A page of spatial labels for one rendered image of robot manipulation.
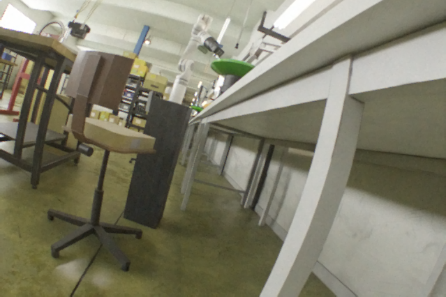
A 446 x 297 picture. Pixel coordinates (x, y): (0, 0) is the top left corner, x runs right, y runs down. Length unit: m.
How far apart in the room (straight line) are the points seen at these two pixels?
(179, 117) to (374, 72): 1.22
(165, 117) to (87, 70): 0.68
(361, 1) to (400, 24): 0.05
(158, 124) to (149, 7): 5.91
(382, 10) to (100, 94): 0.81
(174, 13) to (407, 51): 6.74
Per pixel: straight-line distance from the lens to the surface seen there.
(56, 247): 1.08
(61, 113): 2.63
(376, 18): 0.26
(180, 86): 1.48
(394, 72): 0.26
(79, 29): 1.99
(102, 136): 0.90
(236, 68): 0.99
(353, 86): 0.30
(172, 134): 1.37
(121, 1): 7.43
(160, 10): 6.97
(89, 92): 0.86
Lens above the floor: 0.71
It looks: 2 degrees up
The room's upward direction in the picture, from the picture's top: 17 degrees clockwise
